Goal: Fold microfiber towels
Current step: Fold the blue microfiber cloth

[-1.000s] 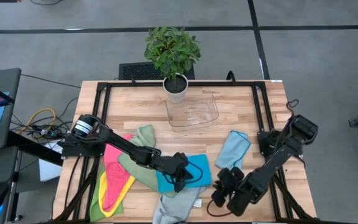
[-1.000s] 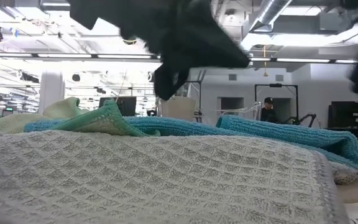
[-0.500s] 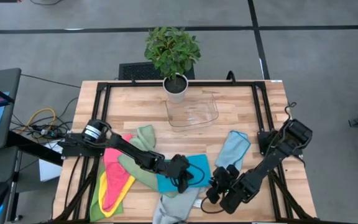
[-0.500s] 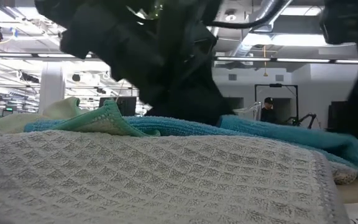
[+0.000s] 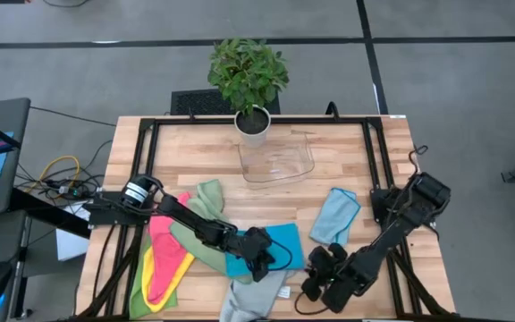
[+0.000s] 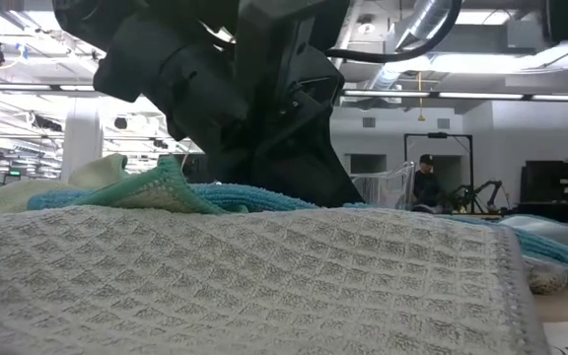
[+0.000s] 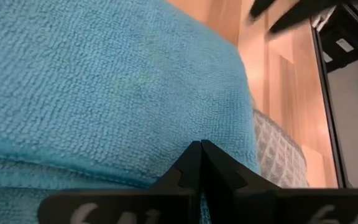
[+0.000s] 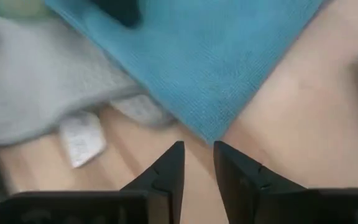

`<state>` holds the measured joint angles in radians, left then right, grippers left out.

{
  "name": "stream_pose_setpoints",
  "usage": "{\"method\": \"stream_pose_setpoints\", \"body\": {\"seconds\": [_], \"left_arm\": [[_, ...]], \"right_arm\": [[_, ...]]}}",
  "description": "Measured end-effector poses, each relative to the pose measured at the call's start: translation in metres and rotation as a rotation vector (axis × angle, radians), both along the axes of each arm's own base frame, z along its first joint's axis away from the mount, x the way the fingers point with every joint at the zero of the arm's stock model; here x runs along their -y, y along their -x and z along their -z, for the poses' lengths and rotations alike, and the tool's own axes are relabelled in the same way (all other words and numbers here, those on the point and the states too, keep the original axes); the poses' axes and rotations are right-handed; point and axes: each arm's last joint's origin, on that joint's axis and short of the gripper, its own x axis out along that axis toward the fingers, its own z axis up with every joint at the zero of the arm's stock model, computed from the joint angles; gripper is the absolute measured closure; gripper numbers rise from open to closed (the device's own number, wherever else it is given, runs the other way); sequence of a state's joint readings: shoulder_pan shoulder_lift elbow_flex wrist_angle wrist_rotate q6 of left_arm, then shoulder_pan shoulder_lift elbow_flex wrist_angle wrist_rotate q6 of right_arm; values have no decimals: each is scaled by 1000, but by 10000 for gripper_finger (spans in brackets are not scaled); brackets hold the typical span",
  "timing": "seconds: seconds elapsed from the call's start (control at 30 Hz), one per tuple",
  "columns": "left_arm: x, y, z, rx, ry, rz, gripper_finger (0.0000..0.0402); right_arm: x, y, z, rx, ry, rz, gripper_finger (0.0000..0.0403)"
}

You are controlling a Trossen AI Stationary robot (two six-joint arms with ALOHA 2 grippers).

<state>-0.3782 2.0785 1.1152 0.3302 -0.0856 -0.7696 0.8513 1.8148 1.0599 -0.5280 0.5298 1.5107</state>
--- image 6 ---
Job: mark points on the grey waffle towel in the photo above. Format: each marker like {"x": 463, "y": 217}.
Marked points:
{"x": 215, "y": 276}

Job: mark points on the person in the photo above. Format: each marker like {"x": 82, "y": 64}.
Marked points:
{"x": 427, "y": 187}

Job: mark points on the pale green-edged towel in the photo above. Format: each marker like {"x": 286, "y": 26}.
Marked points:
{"x": 165, "y": 190}

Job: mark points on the clear plastic bin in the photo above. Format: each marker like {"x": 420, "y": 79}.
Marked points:
{"x": 387, "y": 190}

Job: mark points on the pale yellow towel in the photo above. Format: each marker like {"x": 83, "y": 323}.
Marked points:
{"x": 96, "y": 175}

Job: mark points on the silver ventilation duct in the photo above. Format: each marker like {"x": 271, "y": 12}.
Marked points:
{"x": 424, "y": 22}

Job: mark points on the black storage cabinet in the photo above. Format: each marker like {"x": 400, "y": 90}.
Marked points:
{"x": 557, "y": 190}

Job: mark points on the bright blue terry towel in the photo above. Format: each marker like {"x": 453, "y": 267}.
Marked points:
{"x": 244, "y": 197}

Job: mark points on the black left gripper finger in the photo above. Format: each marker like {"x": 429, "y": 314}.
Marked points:
{"x": 308, "y": 172}

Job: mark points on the black background station frame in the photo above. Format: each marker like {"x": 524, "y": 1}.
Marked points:
{"x": 437, "y": 134}

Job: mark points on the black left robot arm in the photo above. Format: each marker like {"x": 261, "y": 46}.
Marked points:
{"x": 92, "y": 17}

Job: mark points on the black background robot arm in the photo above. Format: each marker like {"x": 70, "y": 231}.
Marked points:
{"x": 481, "y": 190}

